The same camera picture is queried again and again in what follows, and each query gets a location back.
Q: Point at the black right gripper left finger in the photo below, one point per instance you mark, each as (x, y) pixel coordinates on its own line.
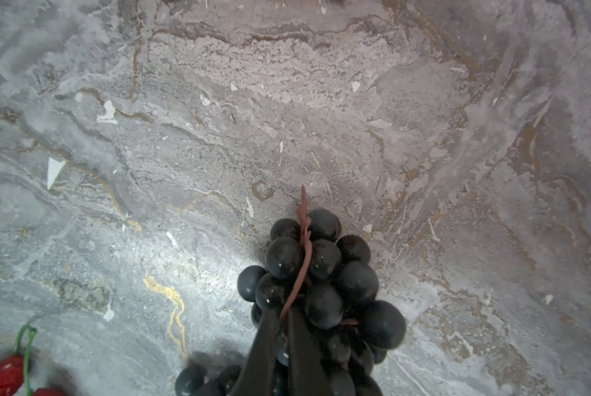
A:
(257, 375)

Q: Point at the red cherry pair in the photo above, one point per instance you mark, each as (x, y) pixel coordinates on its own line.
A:
(15, 369)

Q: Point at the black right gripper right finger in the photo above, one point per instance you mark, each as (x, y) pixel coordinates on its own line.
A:
(306, 374)

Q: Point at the black grape bunch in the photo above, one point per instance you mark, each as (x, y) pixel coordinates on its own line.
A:
(312, 264)

